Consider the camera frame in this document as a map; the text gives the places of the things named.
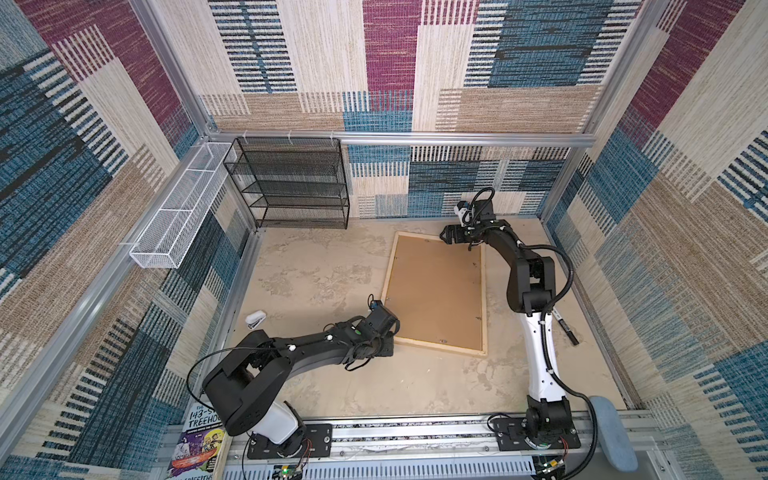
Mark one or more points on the black marker pen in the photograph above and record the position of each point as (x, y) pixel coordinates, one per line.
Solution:
(565, 327)

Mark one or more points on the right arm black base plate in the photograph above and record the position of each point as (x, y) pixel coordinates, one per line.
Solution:
(511, 435)

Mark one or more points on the black wire mesh shelf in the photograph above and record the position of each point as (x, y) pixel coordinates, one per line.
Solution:
(291, 182)

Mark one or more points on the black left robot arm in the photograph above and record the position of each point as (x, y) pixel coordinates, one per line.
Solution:
(243, 387)

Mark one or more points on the small white object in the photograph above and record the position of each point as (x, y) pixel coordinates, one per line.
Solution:
(255, 319)

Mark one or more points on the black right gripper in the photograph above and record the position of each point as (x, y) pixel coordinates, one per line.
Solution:
(450, 233)

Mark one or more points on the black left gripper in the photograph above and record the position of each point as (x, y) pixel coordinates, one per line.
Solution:
(387, 347)

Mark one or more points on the colourful treehouse book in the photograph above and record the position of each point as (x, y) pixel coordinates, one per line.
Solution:
(196, 452)

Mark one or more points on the aluminium front rail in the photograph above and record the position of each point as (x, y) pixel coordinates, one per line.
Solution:
(450, 447)

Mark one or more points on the grey blue padded object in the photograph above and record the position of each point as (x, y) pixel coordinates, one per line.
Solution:
(612, 436)

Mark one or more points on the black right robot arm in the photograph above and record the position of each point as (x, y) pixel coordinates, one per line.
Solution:
(531, 293)

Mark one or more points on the white wire mesh basket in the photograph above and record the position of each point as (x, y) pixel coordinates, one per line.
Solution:
(166, 240)

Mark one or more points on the light wooden picture frame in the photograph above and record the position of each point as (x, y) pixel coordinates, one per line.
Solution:
(483, 300)

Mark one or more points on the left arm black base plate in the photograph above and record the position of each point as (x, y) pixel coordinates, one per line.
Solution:
(315, 439)

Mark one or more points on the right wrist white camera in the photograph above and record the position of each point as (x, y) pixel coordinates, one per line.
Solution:
(465, 212)

